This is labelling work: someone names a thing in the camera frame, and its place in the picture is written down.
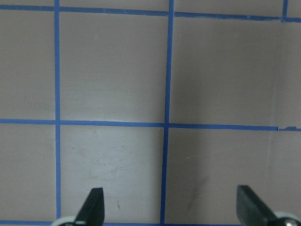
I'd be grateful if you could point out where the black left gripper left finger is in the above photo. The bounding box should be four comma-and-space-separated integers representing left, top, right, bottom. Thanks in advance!
75, 188, 104, 226

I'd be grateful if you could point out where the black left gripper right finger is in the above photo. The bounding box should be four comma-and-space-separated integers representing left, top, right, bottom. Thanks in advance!
236, 185, 301, 226

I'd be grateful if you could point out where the brown paper table mat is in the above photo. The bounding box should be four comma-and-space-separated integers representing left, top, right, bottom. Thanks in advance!
0, 0, 301, 226

